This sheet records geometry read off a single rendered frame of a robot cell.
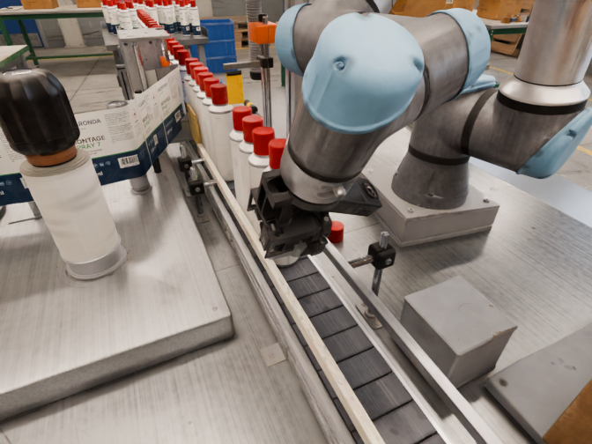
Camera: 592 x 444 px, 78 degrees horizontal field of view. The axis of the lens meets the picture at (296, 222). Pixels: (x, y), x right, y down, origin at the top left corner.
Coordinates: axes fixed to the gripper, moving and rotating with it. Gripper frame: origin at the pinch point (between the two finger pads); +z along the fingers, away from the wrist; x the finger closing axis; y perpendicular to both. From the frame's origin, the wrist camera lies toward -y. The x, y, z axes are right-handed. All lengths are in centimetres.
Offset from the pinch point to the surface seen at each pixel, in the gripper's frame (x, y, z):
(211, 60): -390, -102, 311
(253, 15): -46.4, -8.9, -3.7
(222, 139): -30.4, 1.5, 12.0
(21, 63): -240, 78, 166
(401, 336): 17.3, -2.6, -13.2
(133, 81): -61, 15, 23
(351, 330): 14.6, -2.2, -2.1
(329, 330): 13.5, 0.4, -1.5
